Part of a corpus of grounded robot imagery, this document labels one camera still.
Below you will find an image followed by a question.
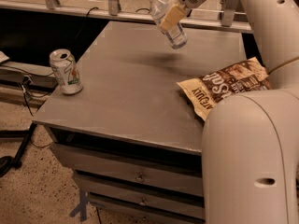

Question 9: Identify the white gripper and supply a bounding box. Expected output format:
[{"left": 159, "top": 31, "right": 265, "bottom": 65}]
[{"left": 160, "top": 0, "right": 206, "bottom": 31}]

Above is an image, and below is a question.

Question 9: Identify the clear plastic water bottle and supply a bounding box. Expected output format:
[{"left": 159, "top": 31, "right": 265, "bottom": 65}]
[{"left": 149, "top": 0, "right": 187, "bottom": 49}]

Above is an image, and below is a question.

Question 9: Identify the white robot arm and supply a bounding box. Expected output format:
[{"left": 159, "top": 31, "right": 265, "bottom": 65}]
[{"left": 202, "top": 0, "right": 299, "bottom": 224}]

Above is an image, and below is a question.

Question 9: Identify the brown sea salt chip bag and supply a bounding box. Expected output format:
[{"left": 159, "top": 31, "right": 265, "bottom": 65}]
[{"left": 178, "top": 57, "right": 271, "bottom": 121}]

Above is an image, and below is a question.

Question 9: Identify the white green soda can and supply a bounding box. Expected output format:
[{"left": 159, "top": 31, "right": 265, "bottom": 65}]
[{"left": 50, "top": 49, "right": 83, "bottom": 95}]

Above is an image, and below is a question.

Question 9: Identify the grey drawer cabinet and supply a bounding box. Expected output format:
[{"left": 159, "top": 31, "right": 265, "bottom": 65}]
[{"left": 34, "top": 21, "right": 246, "bottom": 224}]

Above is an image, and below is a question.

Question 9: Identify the blue tape cross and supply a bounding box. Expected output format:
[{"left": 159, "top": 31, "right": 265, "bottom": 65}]
[{"left": 69, "top": 189, "right": 88, "bottom": 222}]

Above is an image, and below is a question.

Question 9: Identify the black tripod stand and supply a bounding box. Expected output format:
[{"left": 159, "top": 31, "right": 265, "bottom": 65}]
[{"left": 0, "top": 122, "right": 38, "bottom": 179}]

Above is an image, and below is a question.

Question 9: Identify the metal window rail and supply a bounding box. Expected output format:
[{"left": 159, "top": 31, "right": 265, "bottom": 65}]
[{"left": 0, "top": 0, "right": 252, "bottom": 34}]

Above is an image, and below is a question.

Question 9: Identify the black cable on floor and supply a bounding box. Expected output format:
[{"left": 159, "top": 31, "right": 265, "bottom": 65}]
[{"left": 0, "top": 63, "right": 59, "bottom": 149}]

